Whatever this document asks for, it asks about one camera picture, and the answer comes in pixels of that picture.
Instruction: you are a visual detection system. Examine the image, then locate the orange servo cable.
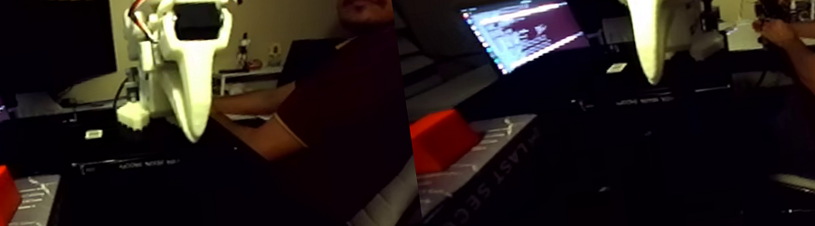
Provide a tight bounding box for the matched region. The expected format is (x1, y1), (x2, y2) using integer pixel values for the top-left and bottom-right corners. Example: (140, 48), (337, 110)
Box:
(123, 0), (249, 44)

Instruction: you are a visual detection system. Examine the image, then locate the black box with small print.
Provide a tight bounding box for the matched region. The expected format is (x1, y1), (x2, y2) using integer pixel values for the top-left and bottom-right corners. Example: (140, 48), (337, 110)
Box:
(66, 118), (252, 186)

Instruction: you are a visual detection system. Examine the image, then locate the person's hand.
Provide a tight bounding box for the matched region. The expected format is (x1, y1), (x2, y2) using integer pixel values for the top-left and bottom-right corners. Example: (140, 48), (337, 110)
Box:
(753, 14), (801, 54)

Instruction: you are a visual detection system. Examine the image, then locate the black wide monitor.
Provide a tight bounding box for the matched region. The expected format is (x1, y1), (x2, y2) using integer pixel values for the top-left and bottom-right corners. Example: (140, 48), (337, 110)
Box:
(0, 0), (123, 108)

